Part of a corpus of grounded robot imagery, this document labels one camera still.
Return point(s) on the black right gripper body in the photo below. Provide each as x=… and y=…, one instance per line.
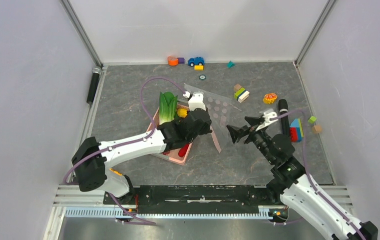
x=259, y=137

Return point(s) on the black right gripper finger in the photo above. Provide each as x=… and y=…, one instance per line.
x=254, y=120
x=236, y=133

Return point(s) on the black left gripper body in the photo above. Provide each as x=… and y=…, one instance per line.
x=205, y=130

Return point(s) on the clear dotted zip top bag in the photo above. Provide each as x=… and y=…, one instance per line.
x=219, y=108

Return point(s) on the green toy bok choy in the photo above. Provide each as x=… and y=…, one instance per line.
x=167, y=107

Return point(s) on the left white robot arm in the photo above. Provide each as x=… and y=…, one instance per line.
x=94, y=161

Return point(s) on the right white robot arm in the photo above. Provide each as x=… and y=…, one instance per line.
x=293, y=186

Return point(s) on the yellow toy squash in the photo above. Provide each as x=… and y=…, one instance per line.
x=181, y=112

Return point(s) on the yellow butterfly toy brick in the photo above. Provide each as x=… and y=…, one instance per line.
x=269, y=98

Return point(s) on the green white stacked toy bricks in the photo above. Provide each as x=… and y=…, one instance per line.
x=240, y=93

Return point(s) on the red toy chili pepper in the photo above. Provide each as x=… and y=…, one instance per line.
x=183, y=150

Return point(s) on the red blue toy brick house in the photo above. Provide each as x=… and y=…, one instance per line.
x=296, y=131

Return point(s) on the pink perforated plastic basket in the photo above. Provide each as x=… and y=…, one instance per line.
x=172, y=155

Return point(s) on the yellow toy block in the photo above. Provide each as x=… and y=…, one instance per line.
x=198, y=67

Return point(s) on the small green cube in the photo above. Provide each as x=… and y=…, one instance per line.
x=312, y=120

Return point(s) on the small wooden cube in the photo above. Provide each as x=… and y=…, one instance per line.
x=317, y=129

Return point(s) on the teal toy triangle block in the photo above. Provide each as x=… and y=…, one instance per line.
x=230, y=64

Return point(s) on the blue toy car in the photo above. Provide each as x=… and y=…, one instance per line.
x=196, y=61

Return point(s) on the purple toy block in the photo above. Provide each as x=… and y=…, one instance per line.
x=181, y=60

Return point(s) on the orange toy block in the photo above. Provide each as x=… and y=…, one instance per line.
x=172, y=61

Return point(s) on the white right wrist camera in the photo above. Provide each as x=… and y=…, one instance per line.
x=269, y=117

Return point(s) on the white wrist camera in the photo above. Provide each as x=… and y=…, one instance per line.
x=269, y=117
x=196, y=101

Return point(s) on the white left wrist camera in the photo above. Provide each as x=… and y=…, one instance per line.
x=196, y=101

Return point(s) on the black silver microphone on rail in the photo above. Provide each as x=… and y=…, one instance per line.
x=96, y=71

